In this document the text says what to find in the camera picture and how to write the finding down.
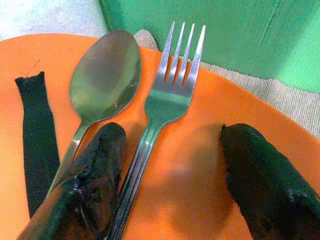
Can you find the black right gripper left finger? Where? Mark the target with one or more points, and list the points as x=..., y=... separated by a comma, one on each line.
x=85, y=180

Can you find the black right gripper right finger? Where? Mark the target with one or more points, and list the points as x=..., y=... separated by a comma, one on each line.
x=260, y=170

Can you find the black cloth strip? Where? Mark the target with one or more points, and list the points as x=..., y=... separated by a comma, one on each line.
x=37, y=130

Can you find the orange plate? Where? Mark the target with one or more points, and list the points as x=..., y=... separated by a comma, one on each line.
x=190, y=162

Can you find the beige woven placemat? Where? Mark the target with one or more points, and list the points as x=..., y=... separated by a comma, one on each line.
x=275, y=97

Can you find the silver metal spoon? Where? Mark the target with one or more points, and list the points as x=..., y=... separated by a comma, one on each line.
x=105, y=80

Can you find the silver metal fork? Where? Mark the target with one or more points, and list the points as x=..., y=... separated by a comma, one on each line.
x=165, y=100

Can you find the green box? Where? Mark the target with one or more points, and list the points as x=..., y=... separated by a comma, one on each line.
x=225, y=32

